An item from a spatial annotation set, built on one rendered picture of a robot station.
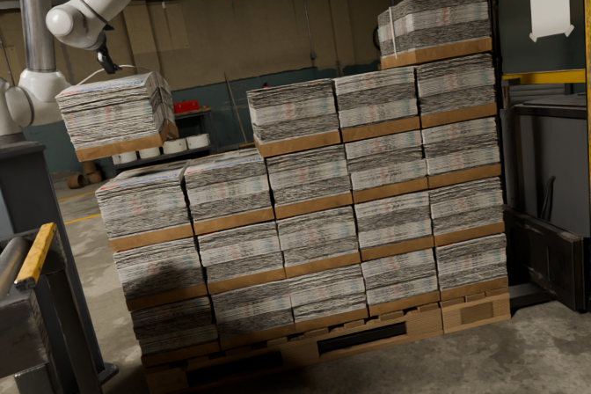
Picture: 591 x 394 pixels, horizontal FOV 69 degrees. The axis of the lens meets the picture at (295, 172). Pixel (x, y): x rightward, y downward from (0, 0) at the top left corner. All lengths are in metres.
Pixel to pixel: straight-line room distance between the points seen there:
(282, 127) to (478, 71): 0.73
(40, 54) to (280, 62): 7.24
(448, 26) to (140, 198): 1.23
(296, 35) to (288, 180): 7.67
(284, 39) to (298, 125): 7.51
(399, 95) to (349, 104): 0.18
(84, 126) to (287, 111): 0.67
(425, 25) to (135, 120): 1.04
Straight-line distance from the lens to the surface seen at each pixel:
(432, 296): 1.85
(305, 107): 1.53
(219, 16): 8.64
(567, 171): 2.19
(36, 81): 1.94
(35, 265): 0.96
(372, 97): 1.58
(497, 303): 1.99
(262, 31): 8.85
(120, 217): 1.61
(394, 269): 1.74
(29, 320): 0.87
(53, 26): 1.38
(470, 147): 1.74
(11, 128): 1.89
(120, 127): 1.56
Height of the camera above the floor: 1.07
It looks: 11 degrees down
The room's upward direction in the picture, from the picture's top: 10 degrees counter-clockwise
